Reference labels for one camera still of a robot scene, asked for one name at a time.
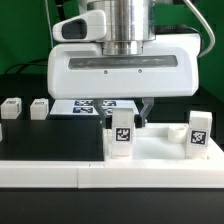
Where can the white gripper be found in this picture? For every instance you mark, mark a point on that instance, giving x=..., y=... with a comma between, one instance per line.
x=166, y=68

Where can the white square tabletop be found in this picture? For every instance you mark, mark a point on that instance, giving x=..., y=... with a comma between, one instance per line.
x=160, y=141

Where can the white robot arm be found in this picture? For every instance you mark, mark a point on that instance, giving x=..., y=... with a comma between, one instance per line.
x=112, y=51

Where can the white marker plate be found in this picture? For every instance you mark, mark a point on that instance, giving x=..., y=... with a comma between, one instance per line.
x=85, y=107

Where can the white U-shaped fence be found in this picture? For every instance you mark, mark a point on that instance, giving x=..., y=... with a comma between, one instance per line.
x=158, y=173

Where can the white block at left edge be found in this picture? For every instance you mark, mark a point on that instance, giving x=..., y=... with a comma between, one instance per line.
x=1, y=135

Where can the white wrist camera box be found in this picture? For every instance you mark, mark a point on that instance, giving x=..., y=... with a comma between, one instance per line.
x=87, y=27

